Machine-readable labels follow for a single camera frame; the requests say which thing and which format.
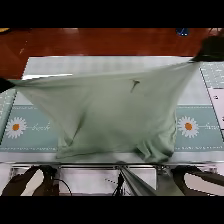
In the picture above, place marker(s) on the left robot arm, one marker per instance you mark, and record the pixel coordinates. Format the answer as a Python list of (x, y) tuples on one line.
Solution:
[(23, 181)]

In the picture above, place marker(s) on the pale green T-shirt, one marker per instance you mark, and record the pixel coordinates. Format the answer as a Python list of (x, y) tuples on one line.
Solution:
[(113, 113)]

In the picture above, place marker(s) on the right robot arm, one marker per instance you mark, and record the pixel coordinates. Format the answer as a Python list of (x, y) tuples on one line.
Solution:
[(213, 48)]

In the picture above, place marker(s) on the silver frame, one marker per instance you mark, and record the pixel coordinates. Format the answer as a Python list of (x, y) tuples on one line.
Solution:
[(140, 185)]

